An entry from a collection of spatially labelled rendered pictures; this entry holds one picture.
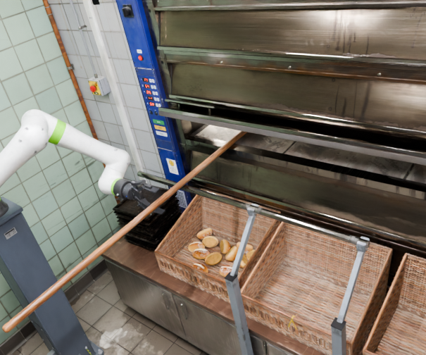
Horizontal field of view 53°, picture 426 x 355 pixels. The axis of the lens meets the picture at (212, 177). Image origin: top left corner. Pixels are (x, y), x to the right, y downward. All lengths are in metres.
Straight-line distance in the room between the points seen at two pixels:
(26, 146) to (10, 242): 0.61
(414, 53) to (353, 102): 0.31
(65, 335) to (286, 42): 2.04
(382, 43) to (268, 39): 0.46
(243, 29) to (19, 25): 1.43
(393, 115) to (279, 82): 0.50
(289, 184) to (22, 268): 1.43
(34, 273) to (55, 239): 0.75
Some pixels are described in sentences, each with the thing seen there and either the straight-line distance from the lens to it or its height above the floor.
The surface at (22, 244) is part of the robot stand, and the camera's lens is 2.41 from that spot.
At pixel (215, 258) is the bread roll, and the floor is 0.63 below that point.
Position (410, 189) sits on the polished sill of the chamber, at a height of 1.18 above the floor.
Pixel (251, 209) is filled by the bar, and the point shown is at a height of 1.17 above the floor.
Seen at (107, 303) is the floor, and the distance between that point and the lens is 3.35.
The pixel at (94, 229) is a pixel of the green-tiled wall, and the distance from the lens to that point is 3.41.
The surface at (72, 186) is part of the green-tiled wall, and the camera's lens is 3.18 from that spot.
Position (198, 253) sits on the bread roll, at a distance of 2.50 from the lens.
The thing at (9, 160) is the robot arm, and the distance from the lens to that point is 2.00.
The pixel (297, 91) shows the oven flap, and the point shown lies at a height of 1.55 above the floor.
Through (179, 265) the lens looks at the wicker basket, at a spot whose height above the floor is 0.71.
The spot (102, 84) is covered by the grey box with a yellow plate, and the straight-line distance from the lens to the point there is 2.75.
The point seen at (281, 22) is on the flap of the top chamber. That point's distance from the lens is 1.86.
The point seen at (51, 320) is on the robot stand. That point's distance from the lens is 2.72.
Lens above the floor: 2.30
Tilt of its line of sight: 32 degrees down
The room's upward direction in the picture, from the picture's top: 12 degrees counter-clockwise
